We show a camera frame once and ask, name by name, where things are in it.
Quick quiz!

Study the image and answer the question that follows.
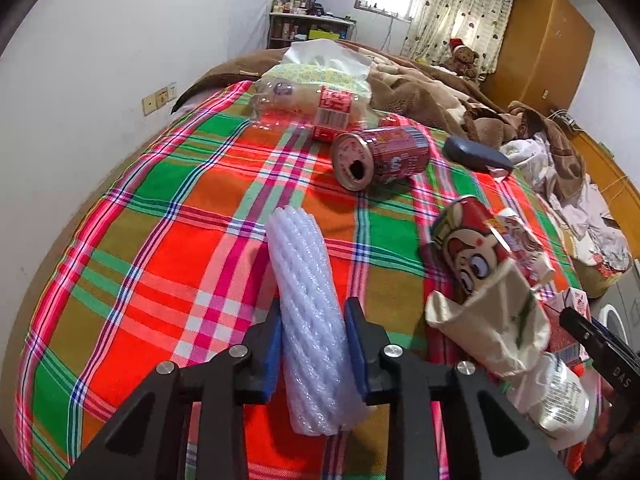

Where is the clear plastic bottle red label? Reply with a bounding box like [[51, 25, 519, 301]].
[[250, 78, 370, 142]]

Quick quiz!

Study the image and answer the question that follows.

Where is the white foam net sleeve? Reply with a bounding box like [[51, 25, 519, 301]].
[[266, 206, 372, 437]]

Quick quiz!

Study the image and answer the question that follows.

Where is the tissue pack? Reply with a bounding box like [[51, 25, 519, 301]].
[[256, 39, 372, 108]]

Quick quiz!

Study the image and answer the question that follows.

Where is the patterned curtain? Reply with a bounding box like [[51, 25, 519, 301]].
[[401, 0, 514, 76]]

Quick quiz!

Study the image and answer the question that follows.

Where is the white shelf with items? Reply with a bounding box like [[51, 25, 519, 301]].
[[267, 0, 356, 49]]

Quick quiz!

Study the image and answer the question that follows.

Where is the brown teddy bear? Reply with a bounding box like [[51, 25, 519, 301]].
[[439, 38, 480, 82]]

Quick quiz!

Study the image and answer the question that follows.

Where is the red cartoon drink can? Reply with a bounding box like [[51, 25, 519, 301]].
[[431, 195, 513, 297]]

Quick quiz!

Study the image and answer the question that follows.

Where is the patterned paper cup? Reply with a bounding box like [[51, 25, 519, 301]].
[[496, 208, 553, 290]]

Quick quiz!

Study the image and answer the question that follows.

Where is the wall outlet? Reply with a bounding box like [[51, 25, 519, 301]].
[[141, 82, 177, 116]]

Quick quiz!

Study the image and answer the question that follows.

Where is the dark blue glasses case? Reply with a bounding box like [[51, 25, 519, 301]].
[[442, 136, 514, 174]]

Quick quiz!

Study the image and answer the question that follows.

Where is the white round trash bin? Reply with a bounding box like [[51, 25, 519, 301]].
[[597, 302, 630, 346]]

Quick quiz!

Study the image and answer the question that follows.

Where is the plaid tablecloth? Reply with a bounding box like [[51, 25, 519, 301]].
[[14, 82, 578, 479]]

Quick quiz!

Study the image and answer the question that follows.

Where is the brown fleece blanket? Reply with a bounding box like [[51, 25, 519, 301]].
[[170, 39, 586, 196]]

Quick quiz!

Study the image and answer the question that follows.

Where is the wooden headboard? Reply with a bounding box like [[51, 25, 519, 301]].
[[572, 132, 639, 238]]

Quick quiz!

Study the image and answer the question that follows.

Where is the wooden wardrobe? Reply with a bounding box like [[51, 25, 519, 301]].
[[480, 0, 594, 116]]

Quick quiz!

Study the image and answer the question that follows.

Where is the cream crumpled paper bag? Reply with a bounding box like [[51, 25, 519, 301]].
[[424, 259, 551, 378]]

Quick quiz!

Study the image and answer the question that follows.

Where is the red white carton box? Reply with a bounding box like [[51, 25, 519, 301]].
[[541, 286, 594, 366]]

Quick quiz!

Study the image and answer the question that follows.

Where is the red milk drink can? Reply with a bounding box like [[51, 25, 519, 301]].
[[331, 126, 431, 192]]

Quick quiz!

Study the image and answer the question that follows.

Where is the white crumpled bedding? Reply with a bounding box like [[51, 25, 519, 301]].
[[500, 132, 632, 278]]

